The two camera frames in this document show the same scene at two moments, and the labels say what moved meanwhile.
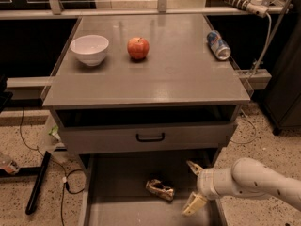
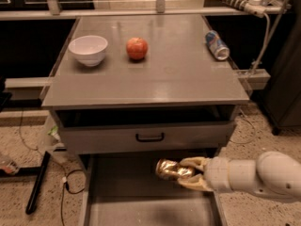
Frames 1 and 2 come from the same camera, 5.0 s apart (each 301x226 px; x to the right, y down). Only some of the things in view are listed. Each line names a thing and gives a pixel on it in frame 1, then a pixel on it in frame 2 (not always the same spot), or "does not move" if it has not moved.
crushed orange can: (156, 186) → (166, 168)
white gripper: (205, 182) → (218, 173)
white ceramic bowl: (89, 49) does not move
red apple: (138, 48) does not move
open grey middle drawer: (149, 188) does not move
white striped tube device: (254, 6) does not move
